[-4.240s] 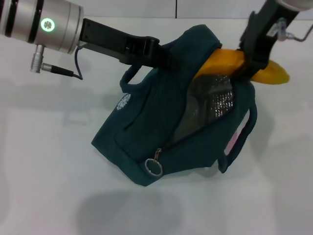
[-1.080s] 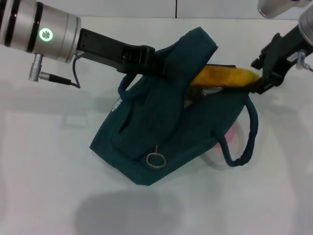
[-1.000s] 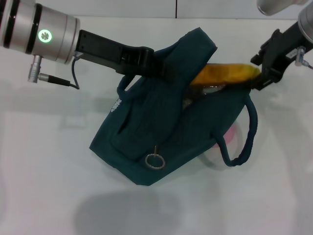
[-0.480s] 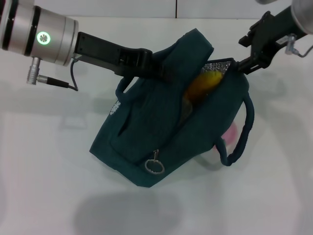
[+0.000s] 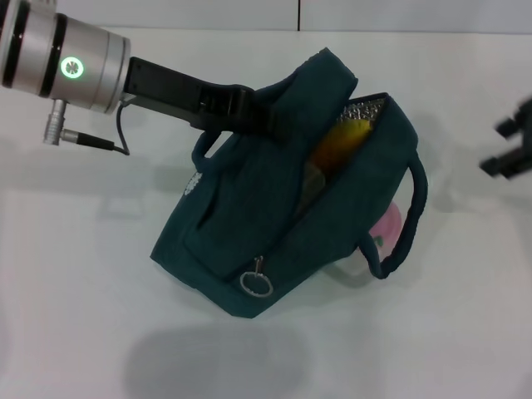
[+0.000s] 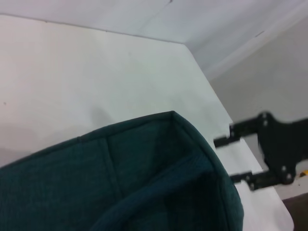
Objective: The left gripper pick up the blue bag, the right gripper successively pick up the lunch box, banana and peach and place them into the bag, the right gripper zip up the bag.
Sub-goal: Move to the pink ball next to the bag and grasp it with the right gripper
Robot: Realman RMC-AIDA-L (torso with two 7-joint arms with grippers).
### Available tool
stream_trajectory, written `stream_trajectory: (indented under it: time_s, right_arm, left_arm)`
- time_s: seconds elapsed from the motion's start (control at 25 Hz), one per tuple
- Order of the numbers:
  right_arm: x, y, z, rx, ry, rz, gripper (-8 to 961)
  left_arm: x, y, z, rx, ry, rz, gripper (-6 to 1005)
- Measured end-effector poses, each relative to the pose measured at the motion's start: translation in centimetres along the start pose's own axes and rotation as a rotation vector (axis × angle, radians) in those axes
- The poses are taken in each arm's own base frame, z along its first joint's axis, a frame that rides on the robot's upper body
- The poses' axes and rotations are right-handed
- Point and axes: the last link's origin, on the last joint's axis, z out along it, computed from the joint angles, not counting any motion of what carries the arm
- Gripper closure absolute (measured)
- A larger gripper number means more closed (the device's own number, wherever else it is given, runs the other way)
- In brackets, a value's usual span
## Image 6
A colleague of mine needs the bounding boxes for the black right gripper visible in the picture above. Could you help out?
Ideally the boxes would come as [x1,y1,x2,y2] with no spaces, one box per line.
[213,111,308,192]

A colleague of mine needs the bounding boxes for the dark teal fabric lunch bag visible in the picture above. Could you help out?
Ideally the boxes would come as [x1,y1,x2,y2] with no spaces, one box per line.
[0,110,245,231]

